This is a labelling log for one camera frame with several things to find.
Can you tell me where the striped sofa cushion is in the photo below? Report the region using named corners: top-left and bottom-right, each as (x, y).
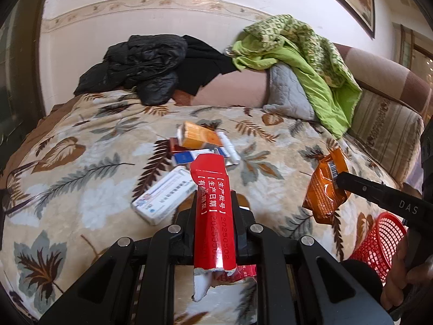
top-left (343, 90), bottom-right (425, 185)

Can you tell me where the grey quilted pillow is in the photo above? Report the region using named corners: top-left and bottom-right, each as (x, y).
top-left (263, 64), bottom-right (320, 122)

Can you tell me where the orange small box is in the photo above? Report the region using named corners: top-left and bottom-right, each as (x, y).
top-left (176, 121), bottom-right (222, 150)

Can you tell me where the black puffer jacket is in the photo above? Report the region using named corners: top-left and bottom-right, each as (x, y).
top-left (74, 34), bottom-right (188, 106)

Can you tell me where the white tube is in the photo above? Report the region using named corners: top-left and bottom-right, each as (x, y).
top-left (216, 131), bottom-right (241, 166)

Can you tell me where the red torn cardboard box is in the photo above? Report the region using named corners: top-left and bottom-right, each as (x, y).
top-left (189, 153), bottom-right (239, 303)

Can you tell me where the brown sofa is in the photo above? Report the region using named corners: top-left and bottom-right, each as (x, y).
top-left (174, 42), bottom-right (433, 190)

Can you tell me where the black cloth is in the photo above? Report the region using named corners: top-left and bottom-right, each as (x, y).
top-left (172, 35), bottom-right (239, 96)

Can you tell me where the red mesh basket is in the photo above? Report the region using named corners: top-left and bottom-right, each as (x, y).
top-left (348, 212), bottom-right (408, 285)

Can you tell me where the orange snack packet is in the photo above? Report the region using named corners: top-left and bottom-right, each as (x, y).
top-left (302, 148), bottom-right (352, 225)

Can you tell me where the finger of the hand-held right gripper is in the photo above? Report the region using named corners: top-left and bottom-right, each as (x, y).
top-left (336, 172), bottom-right (433, 226)

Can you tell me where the dark framed glass door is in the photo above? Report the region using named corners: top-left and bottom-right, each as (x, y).
top-left (0, 0), bottom-right (46, 177)

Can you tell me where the wooden framed cabinet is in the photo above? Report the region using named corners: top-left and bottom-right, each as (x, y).
top-left (392, 22), bottom-right (433, 85)

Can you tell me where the leaf printed blanket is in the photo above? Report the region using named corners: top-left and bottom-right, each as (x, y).
top-left (0, 90), bottom-right (406, 325)

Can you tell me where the white medicine box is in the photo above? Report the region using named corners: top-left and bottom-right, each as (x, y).
top-left (131, 165), bottom-right (197, 226)

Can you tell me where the green patterned blanket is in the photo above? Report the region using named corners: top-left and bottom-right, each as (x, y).
top-left (231, 14), bottom-right (363, 140)

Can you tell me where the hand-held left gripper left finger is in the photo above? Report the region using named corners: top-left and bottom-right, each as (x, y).
top-left (39, 190), bottom-right (198, 325)

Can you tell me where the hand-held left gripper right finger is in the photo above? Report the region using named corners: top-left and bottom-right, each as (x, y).
top-left (231, 191), bottom-right (395, 325)

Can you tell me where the blue and white small box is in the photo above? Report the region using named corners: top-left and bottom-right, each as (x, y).
top-left (172, 149), bottom-right (212, 167)

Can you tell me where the person's right hand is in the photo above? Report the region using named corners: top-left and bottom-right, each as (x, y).
top-left (380, 240), bottom-right (433, 314)

